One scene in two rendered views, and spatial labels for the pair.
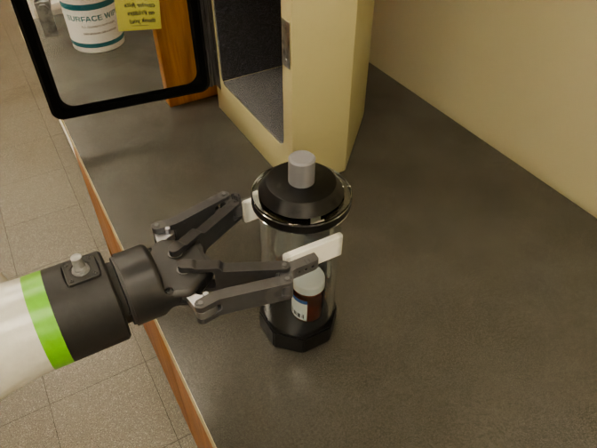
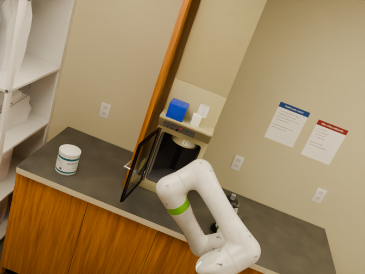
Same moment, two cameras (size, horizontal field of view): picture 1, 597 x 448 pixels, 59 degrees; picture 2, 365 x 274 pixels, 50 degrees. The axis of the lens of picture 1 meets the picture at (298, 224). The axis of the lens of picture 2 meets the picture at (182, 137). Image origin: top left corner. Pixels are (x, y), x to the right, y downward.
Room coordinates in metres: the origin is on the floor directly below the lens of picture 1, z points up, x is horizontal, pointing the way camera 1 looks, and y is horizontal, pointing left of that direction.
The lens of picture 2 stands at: (-0.31, 1.93, 2.35)
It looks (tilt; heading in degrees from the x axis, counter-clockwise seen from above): 24 degrees down; 302
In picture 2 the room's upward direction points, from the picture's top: 21 degrees clockwise
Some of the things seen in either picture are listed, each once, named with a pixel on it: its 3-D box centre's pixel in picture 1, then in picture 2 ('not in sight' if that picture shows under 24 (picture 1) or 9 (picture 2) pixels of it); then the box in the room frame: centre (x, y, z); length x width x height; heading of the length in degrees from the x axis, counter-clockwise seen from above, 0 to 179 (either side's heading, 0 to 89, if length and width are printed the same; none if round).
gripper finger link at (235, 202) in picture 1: (208, 233); not in sight; (0.42, 0.10, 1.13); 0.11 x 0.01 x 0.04; 148
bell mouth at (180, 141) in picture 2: not in sight; (186, 137); (0.89, -0.01, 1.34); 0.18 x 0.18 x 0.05
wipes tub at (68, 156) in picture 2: not in sight; (68, 159); (1.32, 0.51, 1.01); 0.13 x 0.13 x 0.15
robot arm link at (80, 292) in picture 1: (90, 300); not in sight; (0.32, 0.20, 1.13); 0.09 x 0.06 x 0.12; 30
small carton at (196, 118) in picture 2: not in sight; (195, 119); (0.80, 0.12, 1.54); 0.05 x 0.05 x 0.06; 38
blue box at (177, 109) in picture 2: not in sight; (177, 110); (0.90, 0.18, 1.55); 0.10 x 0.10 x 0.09; 30
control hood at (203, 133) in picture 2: not in sight; (184, 129); (0.83, 0.14, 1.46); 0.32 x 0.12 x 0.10; 30
